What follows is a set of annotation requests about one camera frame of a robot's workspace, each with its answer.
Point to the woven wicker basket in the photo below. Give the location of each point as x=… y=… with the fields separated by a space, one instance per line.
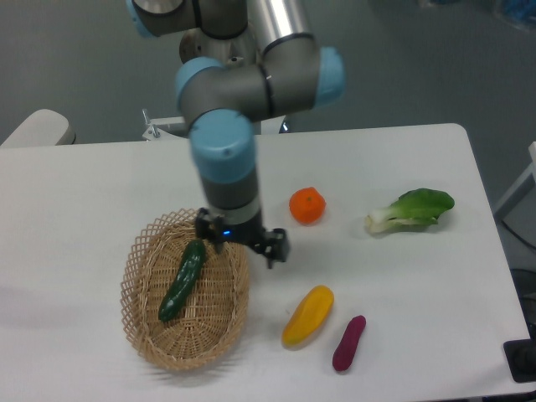
x=210 y=322

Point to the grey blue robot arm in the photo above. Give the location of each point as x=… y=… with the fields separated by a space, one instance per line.
x=221 y=105

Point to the white furniture frame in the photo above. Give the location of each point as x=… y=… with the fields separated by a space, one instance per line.
x=518 y=190

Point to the green bok choy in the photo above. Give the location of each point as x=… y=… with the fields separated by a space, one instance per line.
x=421 y=207

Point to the white chair armrest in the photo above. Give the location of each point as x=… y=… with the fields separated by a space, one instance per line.
x=43 y=128

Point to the black device at table edge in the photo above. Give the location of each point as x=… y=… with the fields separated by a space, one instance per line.
x=520 y=355

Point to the purple sweet potato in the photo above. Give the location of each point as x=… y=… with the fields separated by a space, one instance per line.
x=345 y=351

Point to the yellow mango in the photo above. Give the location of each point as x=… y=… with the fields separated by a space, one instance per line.
x=308 y=317

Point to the orange tangerine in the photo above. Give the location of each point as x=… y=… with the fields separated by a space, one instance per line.
x=307 y=205

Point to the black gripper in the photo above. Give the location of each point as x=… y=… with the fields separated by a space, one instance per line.
x=230 y=226

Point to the dark green cucumber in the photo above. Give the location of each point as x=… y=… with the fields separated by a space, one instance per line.
x=189 y=271

